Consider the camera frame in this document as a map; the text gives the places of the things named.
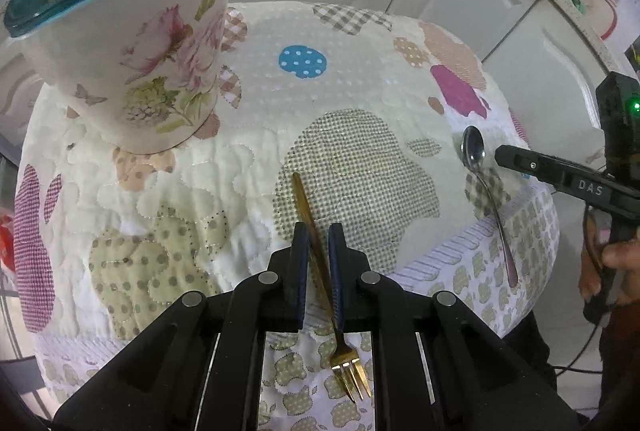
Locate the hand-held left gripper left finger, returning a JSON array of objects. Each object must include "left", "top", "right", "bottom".
[{"left": 52, "top": 223, "right": 311, "bottom": 431}]

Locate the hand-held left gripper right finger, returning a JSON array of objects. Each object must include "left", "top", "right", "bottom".
[{"left": 328, "top": 223, "right": 581, "bottom": 431}]

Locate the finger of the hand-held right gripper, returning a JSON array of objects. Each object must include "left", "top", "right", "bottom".
[{"left": 494, "top": 144, "right": 567, "bottom": 190}]

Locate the silver spoon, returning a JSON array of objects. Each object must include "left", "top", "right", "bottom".
[{"left": 460, "top": 126, "right": 519, "bottom": 287}]

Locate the gold fork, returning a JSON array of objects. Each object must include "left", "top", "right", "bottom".
[{"left": 292, "top": 171, "right": 374, "bottom": 405}]

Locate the floral cup with teal inside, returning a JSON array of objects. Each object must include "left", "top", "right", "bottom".
[{"left": 2, "top": 0, "right": 246, "bottom": 157}]

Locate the person's right hand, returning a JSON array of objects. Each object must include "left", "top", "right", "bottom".
[{"left": 579, "top": 210, "right": 640, "bottom": 308}]

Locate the patchwork quilted cloth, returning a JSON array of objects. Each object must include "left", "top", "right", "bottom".
[{"left": 12, "top": 1, "right": 561, "bottom": 431}]

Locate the person's dark red clothing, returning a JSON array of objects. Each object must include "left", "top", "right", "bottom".
[{"left": 597, "top": 301, "right": 640, "bottom": 412}]

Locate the red plastic bag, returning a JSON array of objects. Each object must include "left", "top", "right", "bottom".
[{"left": 0, "top": 211, "right": 17, "bottom": 273}]

